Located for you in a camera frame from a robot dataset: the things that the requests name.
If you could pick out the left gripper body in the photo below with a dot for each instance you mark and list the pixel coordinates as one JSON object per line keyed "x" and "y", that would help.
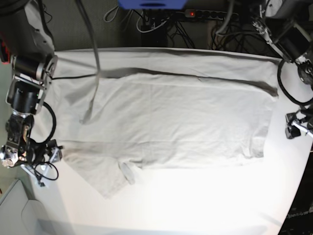
{"x": 302, "y": 119}

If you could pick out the white plastic bin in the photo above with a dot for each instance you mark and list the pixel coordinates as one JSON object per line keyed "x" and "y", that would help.
{"x": 20, "y": 215}

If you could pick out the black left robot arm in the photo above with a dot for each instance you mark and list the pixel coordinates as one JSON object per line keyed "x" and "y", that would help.
{"x": 277, "y": 23}

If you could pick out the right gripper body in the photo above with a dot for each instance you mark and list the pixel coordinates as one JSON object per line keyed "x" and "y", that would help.
{"x": 36, "y": 160}

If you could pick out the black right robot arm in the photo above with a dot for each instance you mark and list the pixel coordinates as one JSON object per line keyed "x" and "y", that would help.
{"x": 27, "y": 45}

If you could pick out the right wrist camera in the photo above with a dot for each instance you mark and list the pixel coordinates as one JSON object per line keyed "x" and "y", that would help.
{"x": 41, "y": 183}

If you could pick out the white power strip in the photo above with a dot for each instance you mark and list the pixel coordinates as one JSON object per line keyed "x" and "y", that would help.
{"x": 205, "y": 14}

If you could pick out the blue box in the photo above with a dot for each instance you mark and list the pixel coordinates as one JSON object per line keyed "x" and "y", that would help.
{"x": 152, "y": 4}

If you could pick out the white t-shirt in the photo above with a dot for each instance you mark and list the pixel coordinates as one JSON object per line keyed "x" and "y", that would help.
{"x": 158, "y": 109}

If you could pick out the red and blue tools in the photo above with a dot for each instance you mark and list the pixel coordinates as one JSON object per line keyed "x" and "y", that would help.
{"x": 5, "y": 55}

